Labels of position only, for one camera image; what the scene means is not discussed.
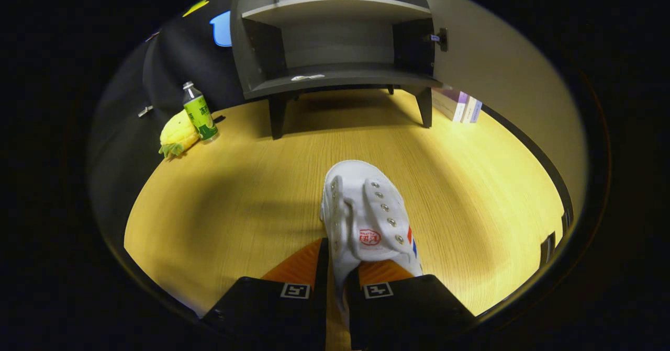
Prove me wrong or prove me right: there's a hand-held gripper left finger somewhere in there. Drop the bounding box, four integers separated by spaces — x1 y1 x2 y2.
202 237 330 351

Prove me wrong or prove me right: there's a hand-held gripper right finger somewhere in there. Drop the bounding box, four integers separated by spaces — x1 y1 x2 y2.
345 259 477 351

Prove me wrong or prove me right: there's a white canvas shoe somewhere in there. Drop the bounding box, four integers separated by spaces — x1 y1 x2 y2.
320 160 423 310

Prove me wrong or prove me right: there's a grey shoe cabinet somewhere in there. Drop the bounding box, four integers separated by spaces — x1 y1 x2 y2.
230 0 446 140

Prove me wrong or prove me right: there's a yellow pineapple plush toy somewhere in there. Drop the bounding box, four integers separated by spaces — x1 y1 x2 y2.
159 109 200 159

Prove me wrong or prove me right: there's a green label drink bottle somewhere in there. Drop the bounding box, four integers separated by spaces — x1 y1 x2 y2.
182 82 219 142

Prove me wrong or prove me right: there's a black backdrop cloth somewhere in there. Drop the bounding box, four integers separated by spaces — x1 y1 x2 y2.
89 0 247 247

